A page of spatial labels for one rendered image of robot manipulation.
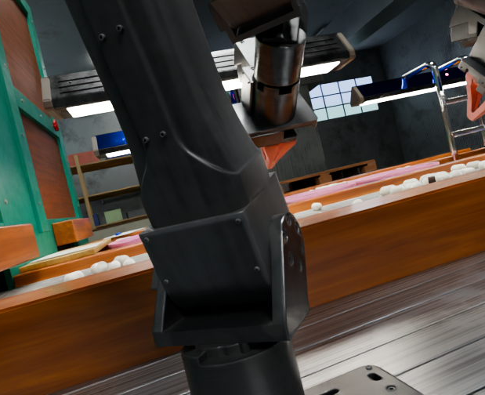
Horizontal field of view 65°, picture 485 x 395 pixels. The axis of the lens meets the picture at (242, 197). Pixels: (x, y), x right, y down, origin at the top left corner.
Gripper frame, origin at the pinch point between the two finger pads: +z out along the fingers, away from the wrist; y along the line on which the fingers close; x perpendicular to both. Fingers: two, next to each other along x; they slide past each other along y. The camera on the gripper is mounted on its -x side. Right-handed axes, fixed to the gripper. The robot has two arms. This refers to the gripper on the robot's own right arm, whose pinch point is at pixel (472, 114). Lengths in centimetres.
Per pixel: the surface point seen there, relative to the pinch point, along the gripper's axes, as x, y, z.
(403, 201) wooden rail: 13.6, 23.7, -1.4
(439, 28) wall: -701, -741, 397
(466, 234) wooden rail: 18.5, 15.5, 2.8
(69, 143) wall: -769, 211, 584
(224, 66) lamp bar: -28.9, 34.4, 1.3
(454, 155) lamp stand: -33, -52, 53
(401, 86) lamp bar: -65, -48, 44
